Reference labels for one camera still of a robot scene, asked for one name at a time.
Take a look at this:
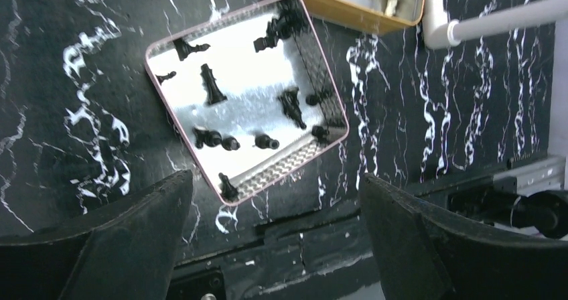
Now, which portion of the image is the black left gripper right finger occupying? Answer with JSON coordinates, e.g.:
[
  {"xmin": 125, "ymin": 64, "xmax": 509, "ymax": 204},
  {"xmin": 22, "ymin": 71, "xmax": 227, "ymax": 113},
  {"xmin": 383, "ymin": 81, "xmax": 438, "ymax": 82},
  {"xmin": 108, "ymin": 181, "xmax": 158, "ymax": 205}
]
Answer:
[{"xmin": 359, "ymin": 173, "xmax": 567, "ymax": 299}]

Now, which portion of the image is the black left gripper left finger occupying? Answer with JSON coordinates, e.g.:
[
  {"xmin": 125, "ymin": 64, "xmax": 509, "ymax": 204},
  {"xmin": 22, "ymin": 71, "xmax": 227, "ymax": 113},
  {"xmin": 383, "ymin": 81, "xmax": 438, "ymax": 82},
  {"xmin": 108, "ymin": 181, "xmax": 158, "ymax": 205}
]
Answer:
[{"xmin": 1, "ymin": 170, "xmax": 193, "ymax": 299}]

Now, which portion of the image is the black chess pawn lying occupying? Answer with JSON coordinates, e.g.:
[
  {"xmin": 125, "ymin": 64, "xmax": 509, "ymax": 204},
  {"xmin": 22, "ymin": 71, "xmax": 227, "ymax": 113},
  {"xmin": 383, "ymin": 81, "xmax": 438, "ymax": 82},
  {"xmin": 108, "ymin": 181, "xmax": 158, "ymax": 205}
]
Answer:
[{"xmin": 255, "ymin": 133, "xmax": 280, "ymax": 150}]

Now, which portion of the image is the black chess pawn piece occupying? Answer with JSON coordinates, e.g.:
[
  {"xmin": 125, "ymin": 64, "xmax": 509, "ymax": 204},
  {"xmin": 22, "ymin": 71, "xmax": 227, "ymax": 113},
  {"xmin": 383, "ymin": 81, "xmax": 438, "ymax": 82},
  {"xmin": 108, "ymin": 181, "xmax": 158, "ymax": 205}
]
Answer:
[{"xmin": 155, "ymin": 71, "xmax": 177, "ymax": 84}]

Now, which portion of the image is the black chess queen piece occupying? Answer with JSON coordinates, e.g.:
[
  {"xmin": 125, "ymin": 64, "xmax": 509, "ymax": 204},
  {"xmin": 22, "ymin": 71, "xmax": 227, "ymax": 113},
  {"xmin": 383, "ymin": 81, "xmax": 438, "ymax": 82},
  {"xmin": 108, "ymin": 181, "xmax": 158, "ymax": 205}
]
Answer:
[{"xmin": 200, "ymin": 64, "xmax": 227, "ymax": 106}]

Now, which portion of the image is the black chess bishop piece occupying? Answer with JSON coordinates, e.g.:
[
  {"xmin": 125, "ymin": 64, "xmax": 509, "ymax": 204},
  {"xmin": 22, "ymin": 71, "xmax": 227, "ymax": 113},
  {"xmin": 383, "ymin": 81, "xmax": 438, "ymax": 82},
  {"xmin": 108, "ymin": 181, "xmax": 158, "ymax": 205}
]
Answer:
[{"xmin": 277, "ymin": 87, "xmax": 307, "ymax": 130}]

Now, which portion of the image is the black chess piece pile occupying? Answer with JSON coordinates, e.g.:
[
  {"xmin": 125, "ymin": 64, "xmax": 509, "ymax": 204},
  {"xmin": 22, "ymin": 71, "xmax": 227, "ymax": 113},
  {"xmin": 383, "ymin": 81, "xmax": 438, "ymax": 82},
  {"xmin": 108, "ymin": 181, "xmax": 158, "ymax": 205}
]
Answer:
[{"xmin": 253, "ymin": 2, "xmax": 308, "ymax": 53}]

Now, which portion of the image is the pink-rimmed silver tin tray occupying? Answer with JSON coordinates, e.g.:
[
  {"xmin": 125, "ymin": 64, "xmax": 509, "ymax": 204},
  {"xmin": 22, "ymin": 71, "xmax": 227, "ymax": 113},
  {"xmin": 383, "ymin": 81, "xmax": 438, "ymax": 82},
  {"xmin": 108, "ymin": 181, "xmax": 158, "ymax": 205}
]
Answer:
[{"xmin": 145, "ymin": 0, "xmax": 349, "ymax": 206}]

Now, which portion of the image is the gold-rimmed tin tray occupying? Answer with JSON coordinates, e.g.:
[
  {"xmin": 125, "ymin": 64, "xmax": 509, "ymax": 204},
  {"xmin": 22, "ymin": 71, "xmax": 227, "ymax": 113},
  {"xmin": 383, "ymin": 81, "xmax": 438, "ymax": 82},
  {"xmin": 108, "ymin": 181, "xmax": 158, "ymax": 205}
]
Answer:
[{"xmin": 303, "ymin": 0, "xmax": 425, "ymax": 35}]

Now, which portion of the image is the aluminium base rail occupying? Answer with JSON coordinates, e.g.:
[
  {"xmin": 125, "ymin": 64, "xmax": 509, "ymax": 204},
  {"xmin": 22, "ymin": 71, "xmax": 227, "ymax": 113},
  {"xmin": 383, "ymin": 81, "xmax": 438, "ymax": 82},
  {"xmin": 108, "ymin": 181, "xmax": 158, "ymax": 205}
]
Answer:
[{"xmin": 492, "ymin": 155, "xmax": 566, "ymax": 197}]

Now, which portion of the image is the white PVC pipe frame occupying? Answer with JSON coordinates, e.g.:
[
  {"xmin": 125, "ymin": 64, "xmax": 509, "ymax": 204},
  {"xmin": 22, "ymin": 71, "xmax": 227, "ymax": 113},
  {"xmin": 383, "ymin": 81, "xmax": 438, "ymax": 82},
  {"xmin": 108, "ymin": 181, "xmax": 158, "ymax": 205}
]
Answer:
[{"xmin": 421, "ymin": 0, "xmax": 567, "ymax": 50}]

